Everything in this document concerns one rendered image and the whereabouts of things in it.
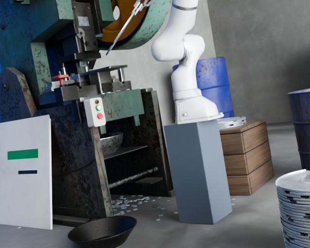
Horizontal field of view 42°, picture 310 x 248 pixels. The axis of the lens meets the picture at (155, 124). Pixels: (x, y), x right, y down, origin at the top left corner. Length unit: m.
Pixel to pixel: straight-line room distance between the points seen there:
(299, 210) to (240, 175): 0.93
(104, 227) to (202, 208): 0.46
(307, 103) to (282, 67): 3.08
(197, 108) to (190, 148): 0.17
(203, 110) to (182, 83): 0.15
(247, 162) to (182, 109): 0.55
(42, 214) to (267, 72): 3.74
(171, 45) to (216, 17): 3.93
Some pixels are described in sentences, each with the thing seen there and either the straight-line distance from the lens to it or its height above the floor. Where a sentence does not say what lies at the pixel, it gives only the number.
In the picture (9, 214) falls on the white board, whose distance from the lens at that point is 2.53.
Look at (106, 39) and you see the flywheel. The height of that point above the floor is 1.01.
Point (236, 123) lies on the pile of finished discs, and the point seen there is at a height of 0.37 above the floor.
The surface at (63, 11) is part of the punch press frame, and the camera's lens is 2.22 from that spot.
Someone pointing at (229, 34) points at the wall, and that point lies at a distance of 5.56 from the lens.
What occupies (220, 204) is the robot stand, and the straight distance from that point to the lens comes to 1.86.
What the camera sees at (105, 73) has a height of 0.76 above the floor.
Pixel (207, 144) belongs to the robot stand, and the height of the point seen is 0.34.
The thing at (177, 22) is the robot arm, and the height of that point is 0.87.
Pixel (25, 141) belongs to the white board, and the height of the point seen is 0.46.
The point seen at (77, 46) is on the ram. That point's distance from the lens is 2.28.
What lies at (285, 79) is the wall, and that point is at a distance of 5.22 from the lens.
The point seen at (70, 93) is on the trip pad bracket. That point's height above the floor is 0.67.
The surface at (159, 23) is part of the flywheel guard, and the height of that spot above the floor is 1.02.
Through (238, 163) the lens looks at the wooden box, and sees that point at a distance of 2.14.
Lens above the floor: 0.59
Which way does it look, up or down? 4 degrees down
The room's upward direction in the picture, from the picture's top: 10 degrees counter-clockwise
